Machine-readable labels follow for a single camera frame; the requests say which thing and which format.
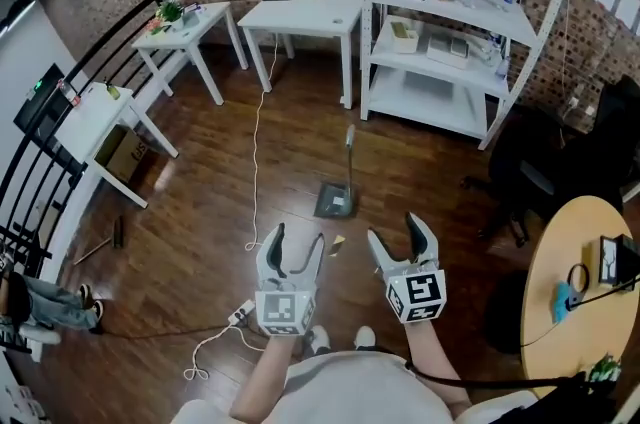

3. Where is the person's right forearm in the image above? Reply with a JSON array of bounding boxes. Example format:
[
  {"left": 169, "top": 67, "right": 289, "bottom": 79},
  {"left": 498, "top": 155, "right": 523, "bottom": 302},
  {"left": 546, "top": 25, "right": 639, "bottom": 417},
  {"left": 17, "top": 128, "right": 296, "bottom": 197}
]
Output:
[{"left": 402, "top": 320, "right": 472, "bottom": 416}]

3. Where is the black office chair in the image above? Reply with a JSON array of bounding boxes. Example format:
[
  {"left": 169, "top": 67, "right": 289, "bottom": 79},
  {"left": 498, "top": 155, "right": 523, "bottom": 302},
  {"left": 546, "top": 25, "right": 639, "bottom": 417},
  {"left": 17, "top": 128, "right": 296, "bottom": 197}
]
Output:
[{"left": 460, "top": 74, "right": 640, "bottom": 249}]

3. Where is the empty clear bottle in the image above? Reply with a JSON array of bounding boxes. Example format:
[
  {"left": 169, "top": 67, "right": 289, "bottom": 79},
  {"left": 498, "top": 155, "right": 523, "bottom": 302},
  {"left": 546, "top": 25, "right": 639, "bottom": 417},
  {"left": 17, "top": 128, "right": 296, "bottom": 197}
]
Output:
[{"left": 486, "top": 31, "right": 512, "bottom": 79}]

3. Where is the small white side table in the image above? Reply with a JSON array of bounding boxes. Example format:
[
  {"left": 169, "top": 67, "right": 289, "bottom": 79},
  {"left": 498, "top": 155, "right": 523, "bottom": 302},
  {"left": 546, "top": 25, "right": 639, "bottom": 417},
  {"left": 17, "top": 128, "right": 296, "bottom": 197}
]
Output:
[{"left": 53, "top": 81, "right": 180, "bottom": 210}]

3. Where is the black ring stand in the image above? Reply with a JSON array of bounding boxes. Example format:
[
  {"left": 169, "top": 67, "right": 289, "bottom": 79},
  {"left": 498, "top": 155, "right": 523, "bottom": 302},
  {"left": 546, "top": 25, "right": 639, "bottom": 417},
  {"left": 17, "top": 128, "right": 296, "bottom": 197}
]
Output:
[{"left": 568, "top": 262, "right": 592, "bottom": 309}]

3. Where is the black box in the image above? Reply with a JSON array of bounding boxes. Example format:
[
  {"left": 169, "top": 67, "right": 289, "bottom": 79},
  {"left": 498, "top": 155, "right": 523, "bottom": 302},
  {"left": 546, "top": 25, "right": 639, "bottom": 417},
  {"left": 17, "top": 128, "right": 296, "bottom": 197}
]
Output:
[{"left": 616, "top": 233, "right": 640, "bottom": 294}]

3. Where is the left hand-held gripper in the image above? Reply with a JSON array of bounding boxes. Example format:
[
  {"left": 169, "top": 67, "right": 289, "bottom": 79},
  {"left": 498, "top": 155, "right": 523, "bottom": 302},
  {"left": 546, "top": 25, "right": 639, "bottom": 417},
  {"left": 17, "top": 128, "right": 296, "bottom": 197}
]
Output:
[{"left": 254, "top": 222, "right": 327, "bottom": 338}]

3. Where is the person's left forearm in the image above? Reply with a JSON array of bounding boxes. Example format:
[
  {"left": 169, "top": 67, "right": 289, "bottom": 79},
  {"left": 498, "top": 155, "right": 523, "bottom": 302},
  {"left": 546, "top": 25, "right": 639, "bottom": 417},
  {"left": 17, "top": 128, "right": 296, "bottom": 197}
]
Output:
[{"left": 228, "top": 334, "right": 297, "bottom": 424}]

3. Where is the dark wooden floor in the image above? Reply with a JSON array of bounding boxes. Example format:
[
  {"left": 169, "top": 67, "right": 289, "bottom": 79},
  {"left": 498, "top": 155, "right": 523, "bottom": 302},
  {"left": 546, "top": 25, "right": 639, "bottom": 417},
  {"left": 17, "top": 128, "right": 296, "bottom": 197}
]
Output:
[{"left": 9, "top": 42, "right": 640, "bottom": 424}]

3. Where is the grey long-handled dustpan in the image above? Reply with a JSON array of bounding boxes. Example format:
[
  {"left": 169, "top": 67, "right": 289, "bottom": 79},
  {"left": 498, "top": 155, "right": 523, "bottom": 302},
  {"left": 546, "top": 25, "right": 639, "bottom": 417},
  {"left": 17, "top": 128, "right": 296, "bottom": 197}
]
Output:
[{"left": 313, "top": 123, "right": 359, "bottom": 220}]

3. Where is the person's left shoe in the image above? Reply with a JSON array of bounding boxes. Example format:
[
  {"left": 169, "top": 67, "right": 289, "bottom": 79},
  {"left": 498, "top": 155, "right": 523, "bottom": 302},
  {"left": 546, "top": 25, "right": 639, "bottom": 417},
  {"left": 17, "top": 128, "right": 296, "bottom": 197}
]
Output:
[{"left": 301, "top": 324, "right": 332, "bottom": 359}]

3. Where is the red-label drink can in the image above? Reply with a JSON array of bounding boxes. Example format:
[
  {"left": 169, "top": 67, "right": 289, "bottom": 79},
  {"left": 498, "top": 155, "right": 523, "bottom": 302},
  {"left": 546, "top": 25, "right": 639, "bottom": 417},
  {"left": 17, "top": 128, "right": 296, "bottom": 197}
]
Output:
[{"left": 56, "top": 79, "right": 82, "bottom": 107}]

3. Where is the white metal shelf rack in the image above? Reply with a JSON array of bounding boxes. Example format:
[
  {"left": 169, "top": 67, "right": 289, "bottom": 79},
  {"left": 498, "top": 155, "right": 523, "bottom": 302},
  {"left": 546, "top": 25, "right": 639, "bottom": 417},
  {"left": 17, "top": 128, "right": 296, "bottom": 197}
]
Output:
[{"left": 357, "top": 0, "right": 584, "bottom": 151}]

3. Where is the round wooden table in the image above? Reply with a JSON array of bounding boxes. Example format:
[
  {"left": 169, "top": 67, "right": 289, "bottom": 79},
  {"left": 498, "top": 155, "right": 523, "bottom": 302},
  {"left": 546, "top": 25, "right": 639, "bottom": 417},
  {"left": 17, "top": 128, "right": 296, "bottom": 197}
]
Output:
[{"left": 519, "top": 195, "right": 640, "bottom": 401}]

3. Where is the green potted plant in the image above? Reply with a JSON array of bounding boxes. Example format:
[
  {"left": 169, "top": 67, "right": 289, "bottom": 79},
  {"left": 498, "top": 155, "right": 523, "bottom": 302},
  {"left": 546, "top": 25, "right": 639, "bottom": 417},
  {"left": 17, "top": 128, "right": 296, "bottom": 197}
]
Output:
[{"left": 153, "top": 0, "right": 186, "bottom": 34}]

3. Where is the white side table with plant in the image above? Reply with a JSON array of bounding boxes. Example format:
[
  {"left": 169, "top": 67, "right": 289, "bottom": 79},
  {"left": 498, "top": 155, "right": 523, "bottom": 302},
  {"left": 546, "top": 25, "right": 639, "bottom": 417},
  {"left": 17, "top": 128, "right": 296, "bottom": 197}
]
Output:
[{"left": 130, "top": 1, "right": 250, "bottom": 107}]

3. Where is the black bag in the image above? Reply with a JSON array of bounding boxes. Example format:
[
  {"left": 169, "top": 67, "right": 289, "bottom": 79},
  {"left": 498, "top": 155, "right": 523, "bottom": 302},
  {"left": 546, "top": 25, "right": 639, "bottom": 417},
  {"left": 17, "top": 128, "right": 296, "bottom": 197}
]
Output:
[{"left": 521, "top": 370, "right": 632, "bottom": 424}]

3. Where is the person's right shoe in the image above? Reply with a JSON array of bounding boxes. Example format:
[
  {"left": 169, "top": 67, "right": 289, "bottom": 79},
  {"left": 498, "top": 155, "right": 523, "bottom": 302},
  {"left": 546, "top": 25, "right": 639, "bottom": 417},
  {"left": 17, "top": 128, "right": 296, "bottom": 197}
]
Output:
[{"left": 353, "top": 325, "right": 377, "bottom": 352}]

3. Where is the person's white shirt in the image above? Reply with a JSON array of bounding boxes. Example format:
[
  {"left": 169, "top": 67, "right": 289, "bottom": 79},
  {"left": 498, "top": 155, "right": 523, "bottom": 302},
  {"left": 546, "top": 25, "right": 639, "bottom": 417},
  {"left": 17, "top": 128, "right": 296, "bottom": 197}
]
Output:
[{"left": 169, "top": 350, "right": 540, "bottom": 424}]

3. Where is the wooden-handled black brush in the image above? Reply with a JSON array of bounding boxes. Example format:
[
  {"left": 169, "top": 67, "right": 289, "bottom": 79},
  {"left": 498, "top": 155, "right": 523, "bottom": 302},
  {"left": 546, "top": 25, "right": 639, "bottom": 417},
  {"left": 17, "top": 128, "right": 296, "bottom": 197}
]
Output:
[{"left": 73, "top": 213, "right": 127, "bottom": 266}]

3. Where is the small green plant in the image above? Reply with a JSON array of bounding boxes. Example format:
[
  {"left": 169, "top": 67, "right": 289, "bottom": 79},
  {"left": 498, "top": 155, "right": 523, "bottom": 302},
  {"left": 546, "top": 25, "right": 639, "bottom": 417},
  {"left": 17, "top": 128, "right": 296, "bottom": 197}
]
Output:
[{"left": 586, "top": 353, "right": 624, "bottom": 386}]

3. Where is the black picture frame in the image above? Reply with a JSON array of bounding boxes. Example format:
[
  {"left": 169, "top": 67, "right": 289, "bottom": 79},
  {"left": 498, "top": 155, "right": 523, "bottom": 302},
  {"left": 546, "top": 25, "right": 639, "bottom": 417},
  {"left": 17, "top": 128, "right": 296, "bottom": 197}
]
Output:
[{"left": 597, "top": 234, "right": 622, "bottom": 289}]

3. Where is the white box with olive lid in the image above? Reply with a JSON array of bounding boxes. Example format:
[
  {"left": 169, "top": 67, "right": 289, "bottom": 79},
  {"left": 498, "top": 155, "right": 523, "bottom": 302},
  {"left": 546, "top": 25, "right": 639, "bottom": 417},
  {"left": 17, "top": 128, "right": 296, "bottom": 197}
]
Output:
[{"left": 389, "top": 20, "right": 421, "bottom": 55}]

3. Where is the blue cloth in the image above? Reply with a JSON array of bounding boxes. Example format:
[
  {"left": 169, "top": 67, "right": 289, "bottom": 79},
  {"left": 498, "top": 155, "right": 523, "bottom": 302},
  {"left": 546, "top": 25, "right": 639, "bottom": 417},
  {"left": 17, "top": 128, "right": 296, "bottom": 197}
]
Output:
[{"left": 551, "top": 280, "right": 574, "bottom": 325}]

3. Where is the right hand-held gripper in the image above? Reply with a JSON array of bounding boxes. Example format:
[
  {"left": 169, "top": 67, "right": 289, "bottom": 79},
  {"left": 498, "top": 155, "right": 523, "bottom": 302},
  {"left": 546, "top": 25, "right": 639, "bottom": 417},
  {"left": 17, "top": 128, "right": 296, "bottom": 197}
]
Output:
[{"left": 367, "top": 211, "right": 447, "bottom": 325}]

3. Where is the person's shoe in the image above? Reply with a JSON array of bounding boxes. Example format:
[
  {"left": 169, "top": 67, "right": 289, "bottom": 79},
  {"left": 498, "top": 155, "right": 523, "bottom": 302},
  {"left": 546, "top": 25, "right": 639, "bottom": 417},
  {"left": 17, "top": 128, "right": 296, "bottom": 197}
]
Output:
[
  {"left": 301, "top": 324, "right": 332, "bottom": 359},
  {"left": 353, "top": 325, "right": 377, "bottom": 352}
]

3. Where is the black metal railing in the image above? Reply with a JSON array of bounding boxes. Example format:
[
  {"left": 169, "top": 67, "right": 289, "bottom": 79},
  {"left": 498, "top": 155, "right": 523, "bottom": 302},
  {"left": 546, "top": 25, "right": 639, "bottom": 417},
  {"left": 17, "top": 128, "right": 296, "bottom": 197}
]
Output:
[{"left": 0, "top": 0, "right": 167, "bottom": 281}]

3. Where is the white flat tray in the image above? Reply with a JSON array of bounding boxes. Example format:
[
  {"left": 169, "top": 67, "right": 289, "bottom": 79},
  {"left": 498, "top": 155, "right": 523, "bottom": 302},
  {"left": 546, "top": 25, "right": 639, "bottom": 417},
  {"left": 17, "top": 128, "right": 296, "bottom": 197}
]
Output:
[{"left": 425, "top": 31, "right": 472, "bottom": 67}]

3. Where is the black wall panel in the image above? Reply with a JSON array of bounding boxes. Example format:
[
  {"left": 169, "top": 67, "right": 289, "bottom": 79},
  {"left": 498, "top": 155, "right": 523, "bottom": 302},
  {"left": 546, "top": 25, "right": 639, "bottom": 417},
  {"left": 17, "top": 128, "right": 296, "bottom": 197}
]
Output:
[{"left": 11, "top": 62, "right": 77, "bottom": 154}]

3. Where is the brown cardboard box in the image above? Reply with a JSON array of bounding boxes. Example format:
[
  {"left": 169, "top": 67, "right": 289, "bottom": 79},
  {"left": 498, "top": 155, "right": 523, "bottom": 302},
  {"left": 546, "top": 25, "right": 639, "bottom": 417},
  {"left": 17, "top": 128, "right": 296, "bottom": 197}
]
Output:
[{"left": 93, "top": 124, "right": 162, "bottom": 186}]

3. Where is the long white cable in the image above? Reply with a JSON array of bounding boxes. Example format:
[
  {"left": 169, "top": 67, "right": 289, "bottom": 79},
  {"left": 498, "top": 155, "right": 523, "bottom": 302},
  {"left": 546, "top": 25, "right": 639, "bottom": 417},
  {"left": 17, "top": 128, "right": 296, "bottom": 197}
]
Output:
[{"left": 243, "top": 29, "right": 282, "bottom": 254}]

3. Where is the white desk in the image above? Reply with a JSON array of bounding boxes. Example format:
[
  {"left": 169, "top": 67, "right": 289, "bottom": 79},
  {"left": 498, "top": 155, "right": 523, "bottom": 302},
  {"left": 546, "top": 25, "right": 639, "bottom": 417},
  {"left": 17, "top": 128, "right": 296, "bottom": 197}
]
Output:
[{"left": 236, "top": 0, "right": 364, "bottom": 110}]

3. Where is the small white box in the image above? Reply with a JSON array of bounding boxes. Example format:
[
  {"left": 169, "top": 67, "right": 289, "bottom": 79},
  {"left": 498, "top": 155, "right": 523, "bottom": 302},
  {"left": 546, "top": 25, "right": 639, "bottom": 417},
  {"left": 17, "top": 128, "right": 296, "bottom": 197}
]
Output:
[{"left": 181, "top": 4, "right": 207, "bottom": 27}]

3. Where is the coiled white power cord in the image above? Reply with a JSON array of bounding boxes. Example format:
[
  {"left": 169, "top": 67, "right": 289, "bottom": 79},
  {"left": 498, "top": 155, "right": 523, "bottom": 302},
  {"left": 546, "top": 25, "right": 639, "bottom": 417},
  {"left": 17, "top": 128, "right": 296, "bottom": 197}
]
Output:
[{"left": 182, "top": 321, "right": 267, "bottom": 383}]

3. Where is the black cable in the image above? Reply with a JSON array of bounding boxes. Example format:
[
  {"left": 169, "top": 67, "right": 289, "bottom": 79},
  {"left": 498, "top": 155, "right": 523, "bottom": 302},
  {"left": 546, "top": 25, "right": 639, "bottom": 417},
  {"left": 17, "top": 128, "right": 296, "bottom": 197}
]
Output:
[{"left": 403, "top": 274, "right": 640, "bottom": 391}]

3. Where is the white power strip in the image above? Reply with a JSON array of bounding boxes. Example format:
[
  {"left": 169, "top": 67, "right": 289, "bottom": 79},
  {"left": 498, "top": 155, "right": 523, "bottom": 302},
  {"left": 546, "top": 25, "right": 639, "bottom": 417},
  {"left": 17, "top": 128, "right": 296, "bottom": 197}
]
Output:
[{"left": 226, "top": 300, "right": 257, "bottom": 327}]

